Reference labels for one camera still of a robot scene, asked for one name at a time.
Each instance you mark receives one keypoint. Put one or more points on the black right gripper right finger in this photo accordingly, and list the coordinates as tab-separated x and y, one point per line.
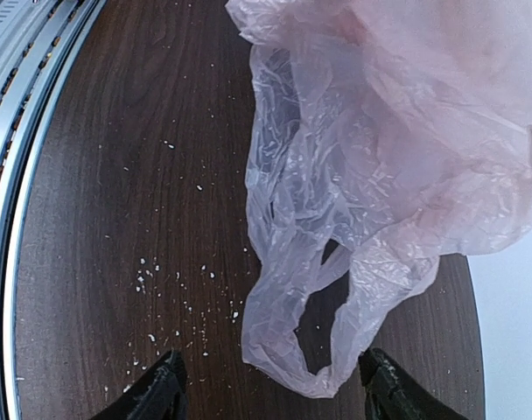
392	393

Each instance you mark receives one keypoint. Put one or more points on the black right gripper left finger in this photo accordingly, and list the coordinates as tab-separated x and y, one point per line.
159	394

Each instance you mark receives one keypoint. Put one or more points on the pink plastic trash bag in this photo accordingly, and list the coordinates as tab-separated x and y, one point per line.
387	134

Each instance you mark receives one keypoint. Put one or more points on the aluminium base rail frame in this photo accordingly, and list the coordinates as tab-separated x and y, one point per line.
39	41

